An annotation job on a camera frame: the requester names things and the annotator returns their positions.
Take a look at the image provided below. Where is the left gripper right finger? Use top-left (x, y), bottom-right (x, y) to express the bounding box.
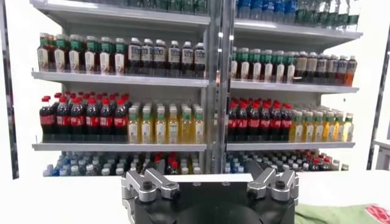
top-left (246, 162), bottom-right (300, 203)

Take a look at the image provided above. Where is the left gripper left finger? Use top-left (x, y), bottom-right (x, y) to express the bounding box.
top-left (121, 159), bottom-right (180, 203)

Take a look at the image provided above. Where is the green polo shirt red print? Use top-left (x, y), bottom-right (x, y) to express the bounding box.
top-left (294, 203), bottom-right (390, 224)

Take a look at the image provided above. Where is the grey metal shelf unit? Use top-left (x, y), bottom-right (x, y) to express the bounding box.
top-left (29, 0), bottom-right (225, 178)
top-left (224, 0), bottom-right (364, 173)

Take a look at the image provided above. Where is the green-cap dark tea bottle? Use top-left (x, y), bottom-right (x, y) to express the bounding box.
top-left (37, 32), bottom-right (51, 73)
top-left (54, 33), bottom-right (68, 74)
top-left (274, 50), bottom-right (287, 83)
top-left (285, 51), bottom-right (297, 83)
top-left (84, 35), bottom-right (98, 75)
top-left (113, 37), bottom-right (127, 76)
top-left (230, 47), bottom-right (239, 80)
top-left (250, 48), bottom-right (263, 82)
top-left (239, 47), bottom-right (251, 81)
top-left (68, 34), bottom-right (82, 74)
top-left (99, 37), bottom-right (112, 75)
top-left (263, 49), bottom-right (274, 82)

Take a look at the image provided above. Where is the white-cap tan-label drink bottle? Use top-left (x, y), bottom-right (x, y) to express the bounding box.
top-left (295, 51), bottom-right (308, 83)
top-left (306, 51), bottom-right (319, 84)

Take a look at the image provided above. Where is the white-cap blue-label drink bottle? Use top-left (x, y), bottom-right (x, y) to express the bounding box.
top-left (336, 54), bottom-right (349, 86)
top-left (168, 40), bottom-right (182, 78)
top-left (140, 38), bottom-right (154, 77)
top-left (326, 54), bottom-right (339, 85)
top-left (127, 37), bottom-right (142, 77)
top-left (315, 53), bottom-right (328, 85)
top-left (153, 38), bottom-right (167, 77)
top-left (181, 41), bottom-right (194, 79)
top-left (194, 42), bottom-right (207, 79)

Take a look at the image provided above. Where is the black slanted pole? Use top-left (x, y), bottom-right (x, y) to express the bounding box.
top-left (366, 29), bottom-right (390, 171)
top-left (0, 0), bottom-right (20, 180)

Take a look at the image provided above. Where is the white-cap amber drink bottle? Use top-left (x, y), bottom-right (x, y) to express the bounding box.
top-left (345, 55), bottom-right (358, 87)

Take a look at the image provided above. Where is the grey frame white table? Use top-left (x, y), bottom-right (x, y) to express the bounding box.
top-left (373, 138), bottom-right (390, 171)

